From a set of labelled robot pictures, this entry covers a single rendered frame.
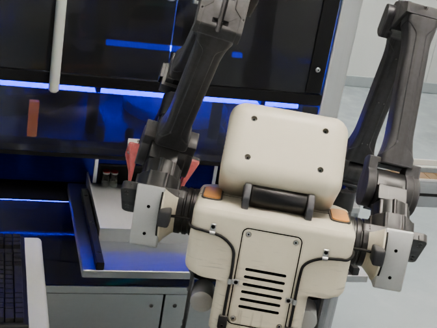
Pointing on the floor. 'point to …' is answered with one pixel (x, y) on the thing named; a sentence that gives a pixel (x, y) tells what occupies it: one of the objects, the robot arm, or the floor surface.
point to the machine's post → (339, 56)
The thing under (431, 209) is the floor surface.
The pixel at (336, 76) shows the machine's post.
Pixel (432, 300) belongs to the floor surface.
